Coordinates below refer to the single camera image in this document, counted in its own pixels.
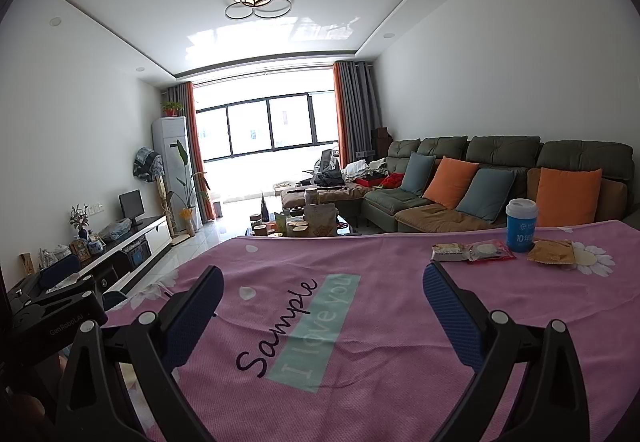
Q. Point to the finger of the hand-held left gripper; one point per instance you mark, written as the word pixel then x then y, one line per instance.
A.
pixel 60 271
pixel 55 294

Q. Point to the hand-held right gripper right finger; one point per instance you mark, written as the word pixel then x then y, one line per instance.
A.
pixel 452 314

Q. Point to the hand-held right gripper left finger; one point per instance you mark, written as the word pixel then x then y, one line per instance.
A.
pixel 197 317

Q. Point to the teal plastic bin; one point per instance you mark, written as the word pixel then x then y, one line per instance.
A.
pixel 115 300

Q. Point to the glass ship model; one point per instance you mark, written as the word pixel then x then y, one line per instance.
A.
pixel 46 259

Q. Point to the white ceramic jar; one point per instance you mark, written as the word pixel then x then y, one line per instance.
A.
pixel 62 253

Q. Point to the wooden ornament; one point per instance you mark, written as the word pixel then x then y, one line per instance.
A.
pixel 27 264

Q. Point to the blue white teapot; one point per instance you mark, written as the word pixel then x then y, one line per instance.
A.
pixel 96 245

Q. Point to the blue white vase with plant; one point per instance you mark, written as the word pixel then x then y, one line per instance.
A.
pixel 80 222

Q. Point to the pink floral blanket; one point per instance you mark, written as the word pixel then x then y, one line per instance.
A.
pixel 400 322

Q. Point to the brown white snack packet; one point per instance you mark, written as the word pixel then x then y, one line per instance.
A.
pixel 450 252

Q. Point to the clear plastic bag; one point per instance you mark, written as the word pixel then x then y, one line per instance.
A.
pixel 116 231

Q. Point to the red white snack packet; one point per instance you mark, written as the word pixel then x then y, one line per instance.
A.
pixel 492 252

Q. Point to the white black TV cabinet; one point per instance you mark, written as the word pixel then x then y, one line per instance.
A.
pixel 150 234

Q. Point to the tall plant in yellow vase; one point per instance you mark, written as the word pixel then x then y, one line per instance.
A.
pixel 187 222

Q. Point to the black computer monitor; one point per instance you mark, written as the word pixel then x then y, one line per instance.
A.
pixel 131 204

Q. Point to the small grey bin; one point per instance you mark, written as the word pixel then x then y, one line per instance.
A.
pixel 217 211

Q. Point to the blue white cup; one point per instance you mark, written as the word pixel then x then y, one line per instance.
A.
pixel 521 229

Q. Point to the golden brown snack packet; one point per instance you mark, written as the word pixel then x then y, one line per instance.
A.
pixel 550 252

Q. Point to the cluster of food jars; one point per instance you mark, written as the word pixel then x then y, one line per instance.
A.
pixel 280 224

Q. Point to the blue cushion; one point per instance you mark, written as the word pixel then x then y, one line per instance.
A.
pixel 486 194
pixel 419 172

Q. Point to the orange cushion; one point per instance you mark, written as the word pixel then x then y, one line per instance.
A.
pixel 570 194
pixel 450 182

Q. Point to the cloth covered standing fan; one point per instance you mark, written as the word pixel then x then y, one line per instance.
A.
pixel 147 164

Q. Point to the glass coffee table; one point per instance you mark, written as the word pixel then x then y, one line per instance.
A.
pixel 347 224

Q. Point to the red cloth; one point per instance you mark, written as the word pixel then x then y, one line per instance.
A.
pixel 392 180

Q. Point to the white standing air conditioner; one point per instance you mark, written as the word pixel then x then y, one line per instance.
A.
pixel 167 162

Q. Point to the brown paper bag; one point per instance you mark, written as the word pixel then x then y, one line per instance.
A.
pixel 321 219

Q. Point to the clear tall jar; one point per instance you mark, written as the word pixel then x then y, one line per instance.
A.
pixel 312 197

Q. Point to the white clothes pile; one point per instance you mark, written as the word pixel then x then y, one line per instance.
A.
pixel 365 168

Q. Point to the green brown sofa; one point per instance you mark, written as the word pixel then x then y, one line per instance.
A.
pixel 505 152

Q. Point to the black bag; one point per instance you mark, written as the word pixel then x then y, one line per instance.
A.
pixel 329 178

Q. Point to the brown wooden cabinet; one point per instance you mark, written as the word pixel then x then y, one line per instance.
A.
pixel 381 142

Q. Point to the small potted plant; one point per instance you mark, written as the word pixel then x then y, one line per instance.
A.
pixel 172 109

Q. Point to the white mesh chair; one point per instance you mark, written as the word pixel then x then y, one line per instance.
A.
pixel 327 159

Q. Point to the large window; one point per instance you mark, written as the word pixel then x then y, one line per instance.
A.
pixel 260 127

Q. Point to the picture frame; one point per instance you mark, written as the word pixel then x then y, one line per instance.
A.
pixel 80 250

